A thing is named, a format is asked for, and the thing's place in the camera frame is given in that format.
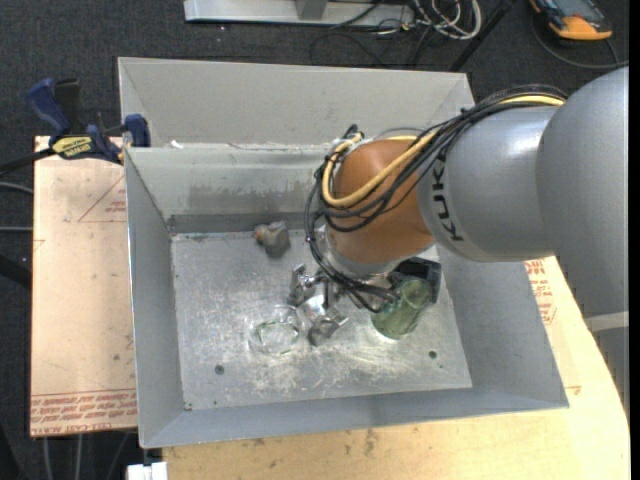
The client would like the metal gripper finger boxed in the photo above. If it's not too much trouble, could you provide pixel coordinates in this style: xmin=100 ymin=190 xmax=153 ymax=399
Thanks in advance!
xmin=306 ymin=312 xmax=350 ymax=348
xmin=286 ymin=262 xmax=319 ymax=307

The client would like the clear glass dish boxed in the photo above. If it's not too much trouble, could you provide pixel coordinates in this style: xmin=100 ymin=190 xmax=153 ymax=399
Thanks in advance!
xmin=247 ymin=303 xmax=312 ymax=357

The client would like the grey metal bin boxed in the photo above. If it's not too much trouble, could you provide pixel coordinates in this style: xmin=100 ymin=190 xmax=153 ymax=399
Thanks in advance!
xmin=117 ymin=56 xmax=570 ymax=449

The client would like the green clear glass jar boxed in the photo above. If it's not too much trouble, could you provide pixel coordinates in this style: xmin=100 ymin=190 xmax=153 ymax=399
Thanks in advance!
xmin=369 ymin=277 xmax=433 ymax=341

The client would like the brown cardboard board red print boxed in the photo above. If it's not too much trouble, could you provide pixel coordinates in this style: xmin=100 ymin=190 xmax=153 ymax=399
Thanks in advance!
xmin=29 ymin=135 xmax=584 ymax=438

